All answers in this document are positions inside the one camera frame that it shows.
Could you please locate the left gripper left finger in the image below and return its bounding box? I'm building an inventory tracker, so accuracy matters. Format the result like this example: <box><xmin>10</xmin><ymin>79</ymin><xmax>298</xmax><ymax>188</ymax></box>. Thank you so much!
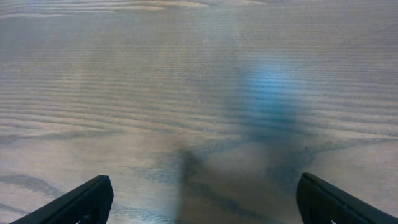
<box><xmin>11</xmin><ymin>175</ymin><xmax>114</xmax><ymax>224</ymax></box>

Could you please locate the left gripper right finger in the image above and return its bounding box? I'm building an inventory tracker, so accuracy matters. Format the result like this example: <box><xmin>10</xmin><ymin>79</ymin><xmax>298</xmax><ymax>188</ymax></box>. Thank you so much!
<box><xmin>296</xmin><ymin>172</ymin><xmax>397</xmax><ymax>224</ymax></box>

